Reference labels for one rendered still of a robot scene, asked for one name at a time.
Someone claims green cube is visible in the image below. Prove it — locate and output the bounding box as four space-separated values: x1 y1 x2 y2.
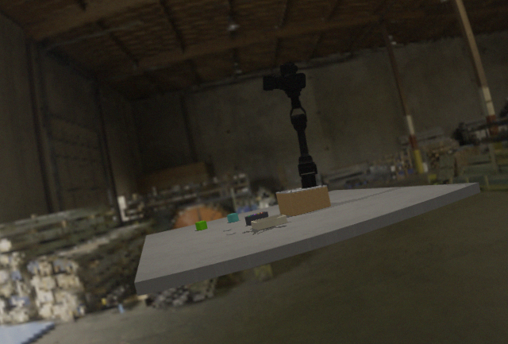
195 221 207 230

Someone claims small teal cube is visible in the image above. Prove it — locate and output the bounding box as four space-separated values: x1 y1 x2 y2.
227 213 239 222

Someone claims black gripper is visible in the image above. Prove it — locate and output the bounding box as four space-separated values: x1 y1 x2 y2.
263 73 306 91

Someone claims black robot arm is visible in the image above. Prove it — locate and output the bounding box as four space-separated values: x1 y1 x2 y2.
279 62 318 189

